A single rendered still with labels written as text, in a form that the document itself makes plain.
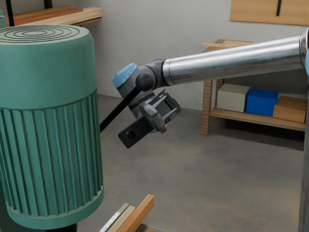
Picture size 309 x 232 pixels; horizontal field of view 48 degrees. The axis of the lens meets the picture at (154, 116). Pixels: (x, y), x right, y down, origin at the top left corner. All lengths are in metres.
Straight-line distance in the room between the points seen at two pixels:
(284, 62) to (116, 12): 3.42
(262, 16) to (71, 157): 3.29
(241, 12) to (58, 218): 3.32
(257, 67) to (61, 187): 0.63
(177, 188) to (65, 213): 2.17
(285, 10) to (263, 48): 2.71
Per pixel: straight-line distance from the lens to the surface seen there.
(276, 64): 0.98
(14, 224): 0.77
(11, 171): 0.59
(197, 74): 1.06
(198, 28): 3.88
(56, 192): 0.59
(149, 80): 0.63
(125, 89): 1.04
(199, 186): 2.79
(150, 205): 1.10
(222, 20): 3.81
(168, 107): 0.85
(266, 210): 2.67
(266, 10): 3.70
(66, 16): 3.64
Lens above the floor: 1.61
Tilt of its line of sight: 24 degrees down
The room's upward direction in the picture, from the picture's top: straight up
